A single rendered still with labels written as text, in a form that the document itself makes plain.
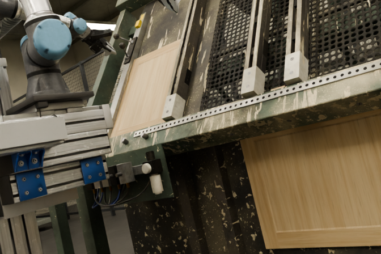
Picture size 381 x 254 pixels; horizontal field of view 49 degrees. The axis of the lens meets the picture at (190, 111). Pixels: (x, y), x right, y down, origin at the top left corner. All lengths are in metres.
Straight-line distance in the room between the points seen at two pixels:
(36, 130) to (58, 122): 0.08
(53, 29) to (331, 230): 1.29
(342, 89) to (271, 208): 0.69
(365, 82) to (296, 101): 0.24
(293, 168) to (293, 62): 0.47
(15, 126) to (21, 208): 0.36
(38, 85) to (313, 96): 0.93
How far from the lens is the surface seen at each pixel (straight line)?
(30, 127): 1.28
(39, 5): 1.44
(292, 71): 1.58
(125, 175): 1.92
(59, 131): 1.32
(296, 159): 1.81
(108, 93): 2.66
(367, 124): 1.69
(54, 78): 1.50
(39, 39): 1.38
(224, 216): 2.00
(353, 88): 1.45
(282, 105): 1.55
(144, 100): 2.21
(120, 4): 3.03
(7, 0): 2.15
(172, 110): 1.90
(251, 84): 1.66
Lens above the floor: 0.77
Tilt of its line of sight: 5 degrees up
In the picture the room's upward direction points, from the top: 13 degrees counter-clockwise
